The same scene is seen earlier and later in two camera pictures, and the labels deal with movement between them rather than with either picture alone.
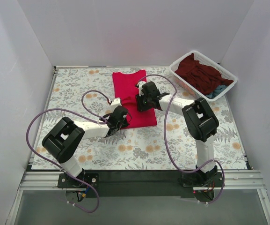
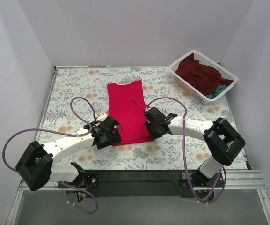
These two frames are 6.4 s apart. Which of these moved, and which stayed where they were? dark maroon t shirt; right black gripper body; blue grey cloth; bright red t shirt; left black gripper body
Moved: bright red t shirt; left black gripper body; right black gripper body
Stayed: dark maroon t shirt; blue grey cloth
